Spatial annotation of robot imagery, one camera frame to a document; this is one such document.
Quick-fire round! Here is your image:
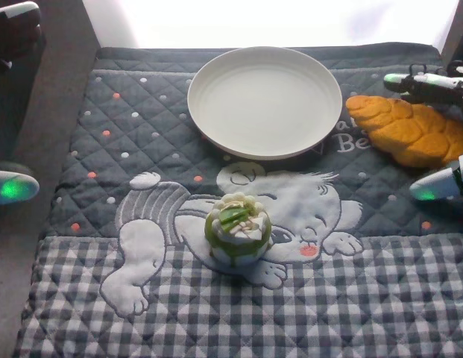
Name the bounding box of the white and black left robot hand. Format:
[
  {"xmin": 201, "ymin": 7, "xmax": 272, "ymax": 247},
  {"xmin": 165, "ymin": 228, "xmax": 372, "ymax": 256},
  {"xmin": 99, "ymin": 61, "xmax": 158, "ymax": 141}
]
[{"xmin": 0, "ymin": 1, "xmax": 42, "ymax": 206}]

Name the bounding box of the grey quilt with printed bear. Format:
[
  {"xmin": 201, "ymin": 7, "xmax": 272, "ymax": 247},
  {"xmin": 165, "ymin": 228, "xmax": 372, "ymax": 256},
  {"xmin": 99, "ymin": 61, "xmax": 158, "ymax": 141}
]
[{"xmin": 10, "ymin": 43, "xmax": 463, "ymax": 358}]

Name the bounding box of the green and white toy cake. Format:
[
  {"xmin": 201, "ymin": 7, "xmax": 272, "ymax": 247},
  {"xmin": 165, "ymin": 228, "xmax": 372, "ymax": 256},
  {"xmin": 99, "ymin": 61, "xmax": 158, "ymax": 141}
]
[{"xmin": 204, "ymin": 192, "xmax": 273, "ymax": 266}]

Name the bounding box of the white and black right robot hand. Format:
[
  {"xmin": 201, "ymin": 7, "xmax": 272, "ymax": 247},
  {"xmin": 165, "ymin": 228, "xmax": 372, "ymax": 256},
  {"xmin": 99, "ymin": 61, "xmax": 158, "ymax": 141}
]
[{"xmin": 382, "ymin": 61, "xmax": 463, "ymax": 204}]

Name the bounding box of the white round plate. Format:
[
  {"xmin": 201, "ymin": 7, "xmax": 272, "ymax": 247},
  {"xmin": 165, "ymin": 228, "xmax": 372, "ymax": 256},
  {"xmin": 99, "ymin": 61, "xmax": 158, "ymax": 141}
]
[{"xmin": 186, "ymin": 45, "xmax": 343, "ymax": 161}]

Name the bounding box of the braided orange bread loaf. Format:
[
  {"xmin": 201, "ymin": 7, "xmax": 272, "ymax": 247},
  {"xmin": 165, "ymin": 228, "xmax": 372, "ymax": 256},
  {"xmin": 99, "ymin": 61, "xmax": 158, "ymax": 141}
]
[{"xmin": 345, "ymin": 95, "xmax": 463, "ymax": 168}]

